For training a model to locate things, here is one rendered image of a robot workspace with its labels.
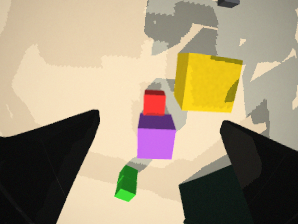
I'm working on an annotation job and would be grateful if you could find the purple cube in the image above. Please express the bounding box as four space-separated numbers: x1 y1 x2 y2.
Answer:
137 113 176 160

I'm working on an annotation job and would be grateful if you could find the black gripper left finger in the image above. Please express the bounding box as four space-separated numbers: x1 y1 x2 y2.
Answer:
0 109 100 224

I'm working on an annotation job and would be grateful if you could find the green block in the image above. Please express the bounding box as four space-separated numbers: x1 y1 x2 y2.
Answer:
117 165 138 183
114 176 137 202

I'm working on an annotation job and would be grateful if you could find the yellow block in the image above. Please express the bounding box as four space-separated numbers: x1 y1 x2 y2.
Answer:
173 52 243 113

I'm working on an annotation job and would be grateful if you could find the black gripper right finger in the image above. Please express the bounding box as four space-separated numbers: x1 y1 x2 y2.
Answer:
220 120 298 224

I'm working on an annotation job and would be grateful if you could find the red block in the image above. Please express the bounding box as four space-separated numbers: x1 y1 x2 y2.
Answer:
142 89 165 116

